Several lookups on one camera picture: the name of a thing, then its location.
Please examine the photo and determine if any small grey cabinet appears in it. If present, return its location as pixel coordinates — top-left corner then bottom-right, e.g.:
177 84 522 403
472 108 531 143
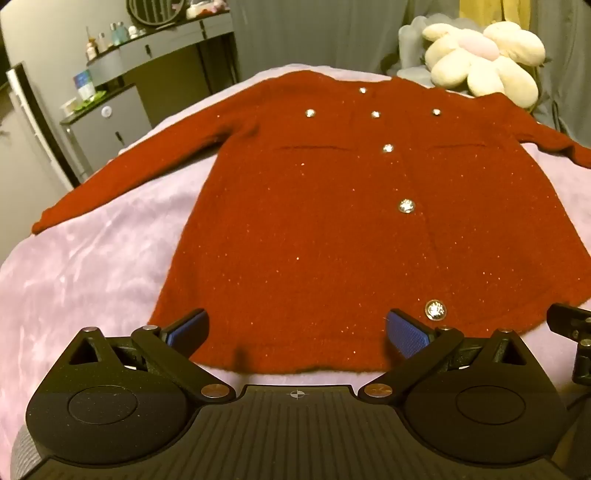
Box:
59 84 154 182

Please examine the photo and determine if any grey shell-back chair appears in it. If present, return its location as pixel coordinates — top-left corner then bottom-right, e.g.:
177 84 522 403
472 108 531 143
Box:
396 15 465 89

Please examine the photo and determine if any white refrigerator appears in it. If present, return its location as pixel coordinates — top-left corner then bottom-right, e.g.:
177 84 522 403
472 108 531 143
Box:
4 62 78 197

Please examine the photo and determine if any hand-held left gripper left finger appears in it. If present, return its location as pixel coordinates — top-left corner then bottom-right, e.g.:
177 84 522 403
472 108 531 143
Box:
68 308 233 402

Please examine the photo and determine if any red knitted cardigan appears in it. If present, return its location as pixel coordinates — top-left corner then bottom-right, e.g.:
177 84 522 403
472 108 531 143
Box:
31 70 591 374

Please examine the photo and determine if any grey curtain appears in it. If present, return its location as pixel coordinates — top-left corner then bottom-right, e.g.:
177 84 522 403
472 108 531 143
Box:
228 0 462 85
526 0 591 149

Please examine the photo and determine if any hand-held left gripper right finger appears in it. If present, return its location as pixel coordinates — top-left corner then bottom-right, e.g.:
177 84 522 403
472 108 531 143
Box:
362 309 525 401

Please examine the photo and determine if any blue and white box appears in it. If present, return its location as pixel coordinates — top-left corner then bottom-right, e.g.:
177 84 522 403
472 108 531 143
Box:
73 70 96 101

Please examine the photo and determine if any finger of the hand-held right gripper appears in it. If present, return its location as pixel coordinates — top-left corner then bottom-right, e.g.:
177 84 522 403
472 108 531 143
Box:
546 302 591 385

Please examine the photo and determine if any pink and white plush toy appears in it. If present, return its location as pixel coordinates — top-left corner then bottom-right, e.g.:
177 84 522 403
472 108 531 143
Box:
185 0 230 20

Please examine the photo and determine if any pink plush blanket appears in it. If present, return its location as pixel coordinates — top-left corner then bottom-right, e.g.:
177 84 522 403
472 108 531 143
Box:
0 62 591 462

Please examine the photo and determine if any oval dark-framed mirror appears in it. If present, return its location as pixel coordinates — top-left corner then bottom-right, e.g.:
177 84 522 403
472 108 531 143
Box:
126 0 188 27

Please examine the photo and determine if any grey dressing table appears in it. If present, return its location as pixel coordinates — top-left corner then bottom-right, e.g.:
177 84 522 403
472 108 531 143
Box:
85 11 242 121

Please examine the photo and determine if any cream flower-shaped pillow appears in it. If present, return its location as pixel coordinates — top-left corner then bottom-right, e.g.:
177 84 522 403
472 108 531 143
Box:
422 21 548 110

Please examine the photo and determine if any yellow curtain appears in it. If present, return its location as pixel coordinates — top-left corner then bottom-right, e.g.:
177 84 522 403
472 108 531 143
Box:
459 0 531 29

